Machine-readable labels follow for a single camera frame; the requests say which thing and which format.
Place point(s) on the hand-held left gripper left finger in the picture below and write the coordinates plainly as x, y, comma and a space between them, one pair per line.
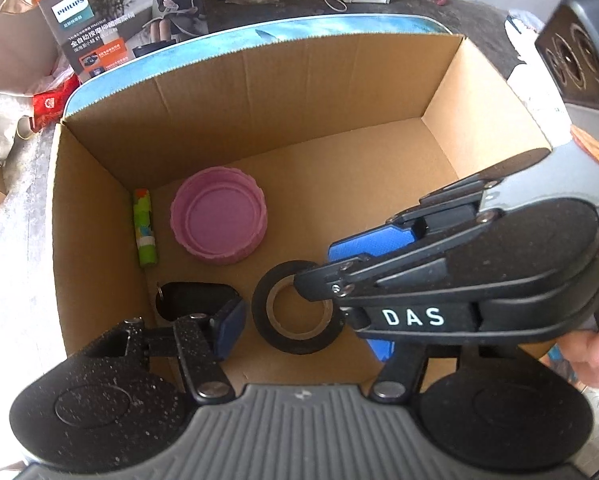
230, 325

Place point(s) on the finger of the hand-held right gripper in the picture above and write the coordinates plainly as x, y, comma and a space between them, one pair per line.
369, 242
379, 280

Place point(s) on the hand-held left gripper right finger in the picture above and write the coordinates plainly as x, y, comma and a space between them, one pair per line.
380, 351

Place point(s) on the black tape roll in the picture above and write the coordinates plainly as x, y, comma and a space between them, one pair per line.
264, 320

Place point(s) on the pink plastic lid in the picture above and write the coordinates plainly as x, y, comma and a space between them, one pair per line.
219, 220

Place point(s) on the brown cardboard box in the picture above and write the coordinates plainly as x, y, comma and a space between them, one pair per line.
279, 100

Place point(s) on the person's right hand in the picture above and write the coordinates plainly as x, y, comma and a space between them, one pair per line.
594, 355

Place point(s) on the green patterned tube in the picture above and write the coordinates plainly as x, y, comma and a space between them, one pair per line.
145, 230

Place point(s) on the red packet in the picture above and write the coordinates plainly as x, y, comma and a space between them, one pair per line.
54, 105

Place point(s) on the grey plastic bag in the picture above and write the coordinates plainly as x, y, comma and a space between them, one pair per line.
2, 120

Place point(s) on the orange product carton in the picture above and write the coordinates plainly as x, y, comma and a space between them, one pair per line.
104, 10

